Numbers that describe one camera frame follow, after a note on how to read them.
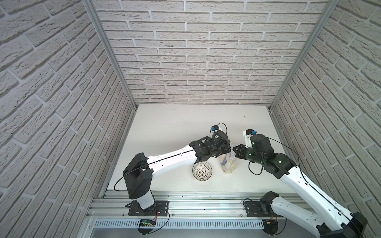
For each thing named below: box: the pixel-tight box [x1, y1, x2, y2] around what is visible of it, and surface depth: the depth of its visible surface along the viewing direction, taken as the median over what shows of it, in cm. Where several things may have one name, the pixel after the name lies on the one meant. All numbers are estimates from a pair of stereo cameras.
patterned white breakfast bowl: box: [191, 161, 213, 182], surface depth 87 cm
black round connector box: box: [262, 219, 279, 236], surface depth 72 cm
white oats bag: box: [219, 150, 237, 175], surface depth 81 cm
